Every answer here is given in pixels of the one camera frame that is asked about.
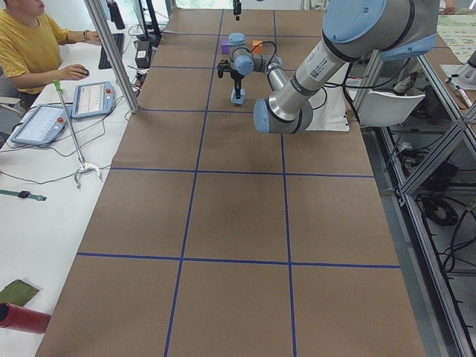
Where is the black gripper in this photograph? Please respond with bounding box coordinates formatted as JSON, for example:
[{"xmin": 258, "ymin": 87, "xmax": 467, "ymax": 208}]
[
  {"xmin": 233, "ymin": 0, "xmax": 242, "ymax": 21},
  {"xmin": 216, "ymin": 59, "xmax": 245, "ymax": 98}
]

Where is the light blue foam block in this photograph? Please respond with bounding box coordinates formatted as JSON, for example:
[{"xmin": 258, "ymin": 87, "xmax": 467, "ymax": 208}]
[{"xmin": 231, "ymin": 89, "xmax": 245, "ymax": 106}]

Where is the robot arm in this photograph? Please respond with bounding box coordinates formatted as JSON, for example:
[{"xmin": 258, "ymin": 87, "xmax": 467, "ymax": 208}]
[{"xmin": 217, "ymin": 0, "xmax": 440, "ymax": 134}]

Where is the purple foam block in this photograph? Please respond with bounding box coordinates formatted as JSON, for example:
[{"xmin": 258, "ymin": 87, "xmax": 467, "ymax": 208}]
[{"xmin": 221, "ymin": 39, "xmax": 231, "ymax": 54}]

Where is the orange foam block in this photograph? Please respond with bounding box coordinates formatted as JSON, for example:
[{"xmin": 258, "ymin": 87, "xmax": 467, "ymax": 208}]
[{"xmin": 251, "ymin": 39, "xmax": 263, "ymax": 54}]

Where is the black monitor stand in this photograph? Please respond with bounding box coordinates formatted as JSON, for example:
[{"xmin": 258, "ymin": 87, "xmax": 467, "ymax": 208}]
[{"xmin": 134, "ymin": 0, "xmax": 162, "ymax": 48}]

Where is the black power adapter box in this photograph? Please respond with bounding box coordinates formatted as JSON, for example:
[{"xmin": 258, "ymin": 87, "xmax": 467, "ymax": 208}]
[{"xmin": 135, "ymin": 41, "xmax": 152, "ymax": 69}]

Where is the black keyboard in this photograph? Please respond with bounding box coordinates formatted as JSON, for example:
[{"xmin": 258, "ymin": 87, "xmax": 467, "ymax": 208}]
[{"xmin": 97, "ymin": 33, "xmax": 126, "ymax": 71}]

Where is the far teach pendant tablet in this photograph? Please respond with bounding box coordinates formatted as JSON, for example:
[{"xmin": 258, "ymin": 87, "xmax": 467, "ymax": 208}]
[{"xmin": 71, "ymin": 81, "xmax": 115, "ymax": 119}]

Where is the teach pendant tablet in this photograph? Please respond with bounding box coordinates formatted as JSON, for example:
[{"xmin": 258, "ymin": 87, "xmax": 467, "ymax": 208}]
[
  {"xmin": 10, "ymin": 105, "xmax": 71, "ymax": 145},
  {"xmin": 71, "ymin": 81, "xmax": 115, "ymax": 119}
]

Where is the black computer mouse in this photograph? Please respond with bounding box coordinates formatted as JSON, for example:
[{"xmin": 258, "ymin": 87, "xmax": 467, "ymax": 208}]
[{"xmin": 79, "ymin": 68, "xmax": 89, "ymax": 77}]

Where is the metal reacher grabber tool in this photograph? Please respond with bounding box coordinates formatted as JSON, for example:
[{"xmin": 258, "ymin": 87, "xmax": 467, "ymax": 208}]
[{"xmin": 53, "ymin": 80, "xmax": 102, "ymax": 190}]

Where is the near teach pendant tablet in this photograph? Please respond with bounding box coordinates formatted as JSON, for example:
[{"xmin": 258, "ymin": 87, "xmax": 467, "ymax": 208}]
[{"xmin": 10, "ymin": 105, "xmax": 71, "ymax": 145}]

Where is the person in yellow shirt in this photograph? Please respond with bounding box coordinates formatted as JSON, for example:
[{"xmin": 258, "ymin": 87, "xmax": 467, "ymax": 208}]
[{"xmin": 1, "ymin": 1, "xmax": 100, "ymax": 109}]

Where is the green cloth pouch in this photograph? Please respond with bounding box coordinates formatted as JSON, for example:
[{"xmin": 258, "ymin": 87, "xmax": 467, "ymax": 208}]
[{"xmin": 0, "ymin": 280, "xmax": 39, "ymax": 306}]

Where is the red cylinder bottle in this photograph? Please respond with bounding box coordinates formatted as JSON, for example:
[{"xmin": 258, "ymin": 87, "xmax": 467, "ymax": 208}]
[{"xmin": 1, "ymin": 303, "xmax": 51, "ymax": 334}]

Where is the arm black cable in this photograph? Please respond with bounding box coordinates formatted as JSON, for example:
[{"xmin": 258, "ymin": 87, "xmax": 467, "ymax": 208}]
[{"xmin": 245, "ymin": 40, "xmax": 283, "ymax": 71}]

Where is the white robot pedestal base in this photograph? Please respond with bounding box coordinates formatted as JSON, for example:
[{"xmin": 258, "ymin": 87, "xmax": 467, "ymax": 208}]
[{"xmin": 306, "ymin": 87, "xmax": 350, "ymax": 132}]

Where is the aluminium frame post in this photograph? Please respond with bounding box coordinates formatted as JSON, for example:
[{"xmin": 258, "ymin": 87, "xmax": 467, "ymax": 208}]
[{"xmin": 84, "ymin": 0, "xmax": 139, "ymax": 114}]

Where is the black floor cable coil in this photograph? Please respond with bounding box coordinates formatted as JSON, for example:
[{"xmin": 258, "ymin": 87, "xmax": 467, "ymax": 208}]
[{"xmin": 416, "ymin": 193, "xmax": 459, "ymax": 227}]

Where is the green strap smartwatch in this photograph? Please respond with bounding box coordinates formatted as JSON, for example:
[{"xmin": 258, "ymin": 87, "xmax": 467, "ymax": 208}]
[{"xmin": 0, "ymin": 190, "xmax": 47, "ymax": 202}]

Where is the aluminium side frame rail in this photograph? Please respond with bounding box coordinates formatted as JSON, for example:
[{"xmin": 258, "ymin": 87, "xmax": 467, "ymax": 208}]
[{"xmin": 359, "ymin": 49, "xmax": 475, "ymax": 356}]

